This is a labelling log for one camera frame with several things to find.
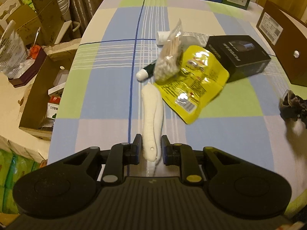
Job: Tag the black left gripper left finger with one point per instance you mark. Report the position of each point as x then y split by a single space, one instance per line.
119 156

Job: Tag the black Flyco shaver box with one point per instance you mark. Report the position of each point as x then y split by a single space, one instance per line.
240 55

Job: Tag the cotton swab bag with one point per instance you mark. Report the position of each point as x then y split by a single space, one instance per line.
167 63

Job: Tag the checkered tablecloth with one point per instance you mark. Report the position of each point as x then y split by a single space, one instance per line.
101 104

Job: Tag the green white tube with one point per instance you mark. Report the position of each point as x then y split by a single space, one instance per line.
146 72

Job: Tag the open brown box with items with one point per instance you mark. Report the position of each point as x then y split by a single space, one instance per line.
34 118

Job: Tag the brown cardboard boxes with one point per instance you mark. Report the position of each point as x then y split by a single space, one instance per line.
46 16

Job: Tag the dark wooden tray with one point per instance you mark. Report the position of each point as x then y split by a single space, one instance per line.
30 72

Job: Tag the brown cardboard storage box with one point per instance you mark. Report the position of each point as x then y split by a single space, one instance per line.
286 35

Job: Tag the yellow snack pouch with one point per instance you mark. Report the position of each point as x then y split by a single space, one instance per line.
201 78

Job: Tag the white toothpaste tube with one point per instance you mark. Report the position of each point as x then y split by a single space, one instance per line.
188 38

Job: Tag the clear plastic bag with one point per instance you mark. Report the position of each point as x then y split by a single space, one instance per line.
13 51

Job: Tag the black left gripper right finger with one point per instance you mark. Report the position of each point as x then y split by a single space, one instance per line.
181 155

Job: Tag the dark purple scrunchie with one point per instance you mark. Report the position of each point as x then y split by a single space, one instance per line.
292 106

